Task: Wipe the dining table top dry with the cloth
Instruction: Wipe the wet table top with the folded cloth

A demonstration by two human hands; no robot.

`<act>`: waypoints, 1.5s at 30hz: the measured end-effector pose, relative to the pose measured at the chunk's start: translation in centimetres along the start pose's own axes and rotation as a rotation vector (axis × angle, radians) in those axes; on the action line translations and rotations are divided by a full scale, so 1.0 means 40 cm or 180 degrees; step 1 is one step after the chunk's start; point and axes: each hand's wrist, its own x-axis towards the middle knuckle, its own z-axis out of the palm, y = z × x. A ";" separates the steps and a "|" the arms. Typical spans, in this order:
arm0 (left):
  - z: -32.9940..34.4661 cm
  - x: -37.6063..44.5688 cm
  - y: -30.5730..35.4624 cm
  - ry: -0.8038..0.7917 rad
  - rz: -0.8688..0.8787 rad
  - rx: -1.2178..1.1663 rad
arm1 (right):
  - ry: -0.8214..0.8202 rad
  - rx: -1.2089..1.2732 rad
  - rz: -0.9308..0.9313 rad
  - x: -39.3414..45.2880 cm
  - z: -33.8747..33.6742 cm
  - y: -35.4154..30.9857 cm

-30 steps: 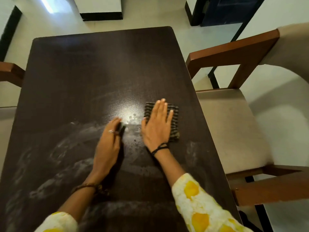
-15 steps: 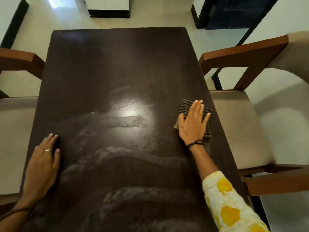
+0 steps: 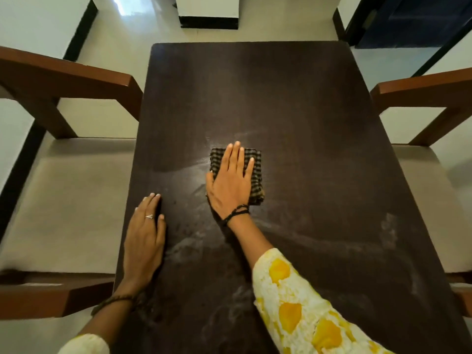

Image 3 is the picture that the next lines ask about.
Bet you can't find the person's left hand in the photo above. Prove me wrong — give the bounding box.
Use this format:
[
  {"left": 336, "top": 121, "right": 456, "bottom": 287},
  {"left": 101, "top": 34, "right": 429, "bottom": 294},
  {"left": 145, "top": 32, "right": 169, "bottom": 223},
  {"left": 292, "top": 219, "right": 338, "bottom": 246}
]
[{"left": 118, "top": 192, "right": 167, "bottom": 292}]

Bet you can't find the person's left forearm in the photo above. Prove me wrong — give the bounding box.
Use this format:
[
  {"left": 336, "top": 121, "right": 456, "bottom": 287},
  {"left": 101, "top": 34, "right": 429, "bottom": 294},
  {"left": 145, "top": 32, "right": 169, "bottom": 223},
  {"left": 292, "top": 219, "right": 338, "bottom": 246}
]
[{"left": 77, "top": 291, "right": 137, "bottom": 347}]

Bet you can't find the black cord bracelet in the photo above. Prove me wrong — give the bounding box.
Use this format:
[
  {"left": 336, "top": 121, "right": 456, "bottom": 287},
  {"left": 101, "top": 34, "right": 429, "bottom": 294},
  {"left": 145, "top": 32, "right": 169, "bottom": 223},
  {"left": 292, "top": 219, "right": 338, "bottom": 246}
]
[{"left": 220, "top": 204, "right": 251, "bottom": 227}]

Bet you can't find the dark blue door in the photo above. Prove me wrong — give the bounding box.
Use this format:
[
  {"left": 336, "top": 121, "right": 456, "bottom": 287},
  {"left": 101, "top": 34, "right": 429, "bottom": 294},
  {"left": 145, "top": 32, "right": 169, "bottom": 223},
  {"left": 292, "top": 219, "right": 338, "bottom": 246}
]
[{"left": 345, "top": 0, "right": 472, "bottom": 49}]

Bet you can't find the dark brown table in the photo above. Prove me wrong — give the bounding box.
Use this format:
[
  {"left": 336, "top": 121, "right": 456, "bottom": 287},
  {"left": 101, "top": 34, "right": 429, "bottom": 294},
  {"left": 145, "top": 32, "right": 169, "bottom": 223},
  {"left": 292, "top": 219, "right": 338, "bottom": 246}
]
[{"left": 110, "top": 41, "right": 472, "bottom": 354}]

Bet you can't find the brown bead bracelet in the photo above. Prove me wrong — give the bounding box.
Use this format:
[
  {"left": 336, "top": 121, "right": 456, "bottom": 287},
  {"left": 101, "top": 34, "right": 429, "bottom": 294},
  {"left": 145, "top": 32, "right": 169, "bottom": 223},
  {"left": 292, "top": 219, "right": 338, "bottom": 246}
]
[{"left": 90, "top": 294, "right": 137, "bottom": 317}]

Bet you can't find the person's right hand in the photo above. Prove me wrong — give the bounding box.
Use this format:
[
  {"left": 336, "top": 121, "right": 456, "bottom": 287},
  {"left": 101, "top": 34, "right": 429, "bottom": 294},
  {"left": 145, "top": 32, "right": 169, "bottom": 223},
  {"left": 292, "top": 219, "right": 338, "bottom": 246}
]
[{"left": 205, "top": 140, "right": 256, "bottom": 222}]

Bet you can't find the dark checkered cleaning cloth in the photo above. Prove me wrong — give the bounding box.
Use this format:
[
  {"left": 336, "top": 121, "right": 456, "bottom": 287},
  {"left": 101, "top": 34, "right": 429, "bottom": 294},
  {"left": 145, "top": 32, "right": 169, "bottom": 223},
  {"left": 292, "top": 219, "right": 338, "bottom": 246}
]
[{"left": 209, "top": 147, "right": 266, "bottom": 206}]

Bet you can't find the person's right forearm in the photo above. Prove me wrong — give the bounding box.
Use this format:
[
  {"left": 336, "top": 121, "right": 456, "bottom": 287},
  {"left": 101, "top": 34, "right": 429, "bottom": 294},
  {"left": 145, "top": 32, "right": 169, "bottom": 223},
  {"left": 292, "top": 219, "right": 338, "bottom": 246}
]
[{"left": 227, "top": 213, "right": 275, "bottom": 269}]

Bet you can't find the wooden chair with beige cushion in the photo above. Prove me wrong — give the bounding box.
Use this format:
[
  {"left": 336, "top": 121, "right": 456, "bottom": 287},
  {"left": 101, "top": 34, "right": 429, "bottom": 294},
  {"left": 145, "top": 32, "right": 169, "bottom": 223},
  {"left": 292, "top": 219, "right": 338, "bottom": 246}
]
[
  {"left": 0, "top": 46, "right": 144, "bottom": 321},
  {"left": 370, "top": 67, "right": 472, "bottom": 318}
]

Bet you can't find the white and yellow patterned garment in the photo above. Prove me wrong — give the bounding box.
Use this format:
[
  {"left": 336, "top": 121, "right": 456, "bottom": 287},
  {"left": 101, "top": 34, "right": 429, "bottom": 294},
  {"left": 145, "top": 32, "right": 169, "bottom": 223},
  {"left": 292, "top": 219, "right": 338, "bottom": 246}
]
[{"left": 57, "top": 248, "right": 397, "bottom": 354}]

